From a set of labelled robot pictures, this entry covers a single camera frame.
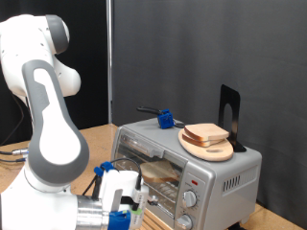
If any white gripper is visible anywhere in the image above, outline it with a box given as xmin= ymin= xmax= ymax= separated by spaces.
xmin=98 ymin=169 xmax=159 ymax=215

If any glass oven door with handle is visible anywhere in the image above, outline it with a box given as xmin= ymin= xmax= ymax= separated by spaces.
xmin=111 ymin=127 xmax=190 ymax=222

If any white bread slice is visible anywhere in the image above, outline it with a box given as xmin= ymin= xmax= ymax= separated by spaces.
xmin=183 ymin=123 xmax=230 ymax=143
xmin=139 ymin=160 xmax=180 ymax=184
xmin=181 ymin=132 xmax=224 ymax=149

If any black spatula with blue block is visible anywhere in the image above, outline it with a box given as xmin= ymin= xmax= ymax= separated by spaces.
xmin=136 ymin=105 xmax=187 ymax=130

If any silver oven knob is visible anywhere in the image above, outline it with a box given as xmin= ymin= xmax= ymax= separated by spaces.
xmin=182 ymin=190 xmax=199 ymax=209
xmin=176 ymin=214 xmax=194 ymax=230

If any silver toaster oven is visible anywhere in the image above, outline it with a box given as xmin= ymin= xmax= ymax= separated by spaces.
xmin=109 ymin=115 xmax=263 ymax=230

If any round wooden plate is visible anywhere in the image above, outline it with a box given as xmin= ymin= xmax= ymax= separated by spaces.
xmin=177 ymin=128 xmax=235 ymax=162

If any black metal bookend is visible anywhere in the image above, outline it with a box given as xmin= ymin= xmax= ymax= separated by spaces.
xmin=218 ymin=83 xmax=248 ymax=153

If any vertical metal pole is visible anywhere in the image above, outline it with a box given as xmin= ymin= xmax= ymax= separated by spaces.
xmin=106 ymin=0 xmax=114 ymax=125

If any wire oven rack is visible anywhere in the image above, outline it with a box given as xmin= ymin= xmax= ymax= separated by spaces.
xmin=116 ymin=149 xmax=183 ymax=212

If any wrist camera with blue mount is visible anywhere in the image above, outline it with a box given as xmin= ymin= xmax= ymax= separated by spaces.
xmin=107 ymin=186 xmax=150 ymax=230

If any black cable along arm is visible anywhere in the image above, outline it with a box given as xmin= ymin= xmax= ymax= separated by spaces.
xmin=82 ymin=157 xmax=143 ymax=205

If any blue cable clip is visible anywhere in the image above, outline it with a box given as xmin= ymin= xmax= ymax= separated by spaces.
xmin=93 ymin=161 xmax=115 ymax=178

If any base cable with silver connector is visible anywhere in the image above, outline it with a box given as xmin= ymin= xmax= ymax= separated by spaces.
xmin=0 ymin=148 xmax=30 ymax=156

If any black base cable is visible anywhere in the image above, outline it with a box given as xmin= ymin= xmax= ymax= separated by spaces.
xmin=0 ymin=157 xmax=27 ymax=164

